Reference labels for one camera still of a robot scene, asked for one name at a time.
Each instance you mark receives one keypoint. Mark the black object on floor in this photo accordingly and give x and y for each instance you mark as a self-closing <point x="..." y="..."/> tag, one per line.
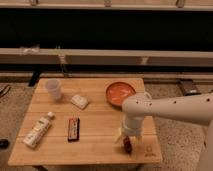
<point x="4" y="143"/>

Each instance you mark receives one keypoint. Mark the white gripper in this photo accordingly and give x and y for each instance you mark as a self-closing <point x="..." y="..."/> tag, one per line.
<point x="131" y="126"/>

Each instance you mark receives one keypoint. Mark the dark floor plate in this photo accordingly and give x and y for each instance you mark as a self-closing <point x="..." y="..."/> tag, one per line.
<point x="188" y="88"/>

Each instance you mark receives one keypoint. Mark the orange ceramic bowl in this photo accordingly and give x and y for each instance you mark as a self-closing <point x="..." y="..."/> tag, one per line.
<point x="117" y="92"/>

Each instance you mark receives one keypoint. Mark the red pepper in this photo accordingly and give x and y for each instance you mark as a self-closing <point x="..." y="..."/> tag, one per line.
<point x="127" y="145"/>

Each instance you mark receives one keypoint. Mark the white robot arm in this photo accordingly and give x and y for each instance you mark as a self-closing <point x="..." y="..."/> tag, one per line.
<point x="196" y="109"/>

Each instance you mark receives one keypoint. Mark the white plastic bottle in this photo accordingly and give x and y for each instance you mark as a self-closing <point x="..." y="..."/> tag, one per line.
<point x="38" y="131"/>

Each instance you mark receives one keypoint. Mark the translucent plastic cup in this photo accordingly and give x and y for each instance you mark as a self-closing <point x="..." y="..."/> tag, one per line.
<point x="53" y="87"/>

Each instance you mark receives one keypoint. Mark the wooden table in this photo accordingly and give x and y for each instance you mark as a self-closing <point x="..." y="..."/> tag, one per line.
<point x="99" y="122"/>

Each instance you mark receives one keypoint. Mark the dark red snack bar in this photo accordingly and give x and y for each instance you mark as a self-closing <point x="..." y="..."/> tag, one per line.
<point x="73" y="129"/>

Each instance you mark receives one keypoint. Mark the grey metal rail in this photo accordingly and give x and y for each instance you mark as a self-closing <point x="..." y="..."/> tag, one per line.
<point x="105" y="57"/>

